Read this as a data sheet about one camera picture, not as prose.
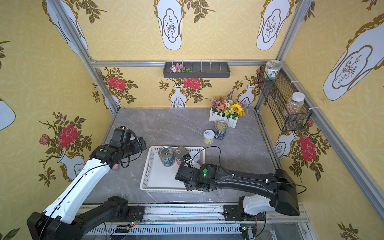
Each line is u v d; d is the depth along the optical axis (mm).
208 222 721
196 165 639
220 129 956
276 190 403
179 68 878
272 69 855
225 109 977
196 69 914
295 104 650
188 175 531
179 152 843
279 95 899
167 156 818
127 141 613
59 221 379
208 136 981
